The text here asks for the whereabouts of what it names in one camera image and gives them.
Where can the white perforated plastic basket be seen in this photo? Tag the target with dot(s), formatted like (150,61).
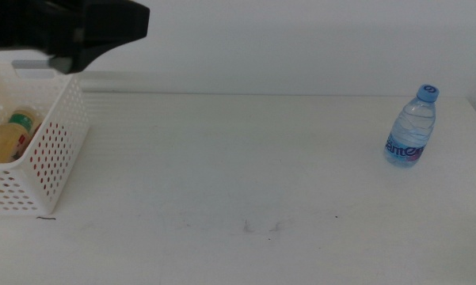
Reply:
(59,170)

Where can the red soda can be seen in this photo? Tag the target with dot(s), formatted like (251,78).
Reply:
(37,130)

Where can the yellow tea bottle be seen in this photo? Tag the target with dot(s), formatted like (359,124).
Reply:
(4,144)

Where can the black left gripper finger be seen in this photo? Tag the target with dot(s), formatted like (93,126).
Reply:
(77,57)

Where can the clear water bottle blue cap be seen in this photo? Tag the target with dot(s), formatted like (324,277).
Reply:
(412,130)

